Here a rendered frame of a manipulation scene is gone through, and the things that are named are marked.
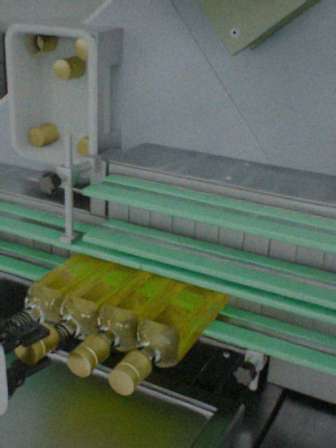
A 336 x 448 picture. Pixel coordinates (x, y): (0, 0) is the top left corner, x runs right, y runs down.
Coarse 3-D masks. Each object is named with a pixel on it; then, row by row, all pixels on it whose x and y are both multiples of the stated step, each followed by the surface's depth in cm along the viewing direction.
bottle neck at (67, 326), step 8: (64, 320) 80; (72, 320) 80; (56, 328) 78; (64, 328) 78; (72, 328) 79; (64, 336) 78; (72, 336) 79; (64, 344) 78; (48, 352) 78; (56, 352) 77
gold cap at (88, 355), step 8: (88, 336) 76; (96, 336) 75; (80, 344) 74; (88, 344) 74; (96, 344) 74; (104, 344) 75; (72, 352) 73; (80, 352) 72; (88, 352) 73; (96, 352) 73; (104, 352) 75; (72, 360) 73; (80, 360) 72; (88, 360) 72; (96, 360) 73; (104, 360) 76; (72, 368) 74; (80, 368) 73; (88, 368) 72
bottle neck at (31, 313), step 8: (32, 304) 83; (24, 312) 81; (32, 312) 81; (40, 312) 82; (8, 320) 79; (16, 320) 79; (24, 320) 80; (32, 320) 81; (40, 320) 82; (8, 328) 80; (16, 328) 81
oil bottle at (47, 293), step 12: (72, 264) 91; (84, 264) 91; (96, 264) 91; (48, 276) 87; (60, 276) 87; (72, 276) 87; (84, 276) 88; (36, 288) 84; (48, 288) 84; (60, 288) 84; (72, 288) 85; (36, 300) 83; (48, 300) 83; (60, 300) 83; (48, 312) 83
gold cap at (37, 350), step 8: (48, 336) 74; (56, 336) 75; (32, 344) 72; (40, 344) 73; (48, 344) 74; (56, 344) 76; (16, 352) 74; (24, 352) 73; (32, 352) 72; (40, 352) 73; (24, 360) 74; (32, 360) 73
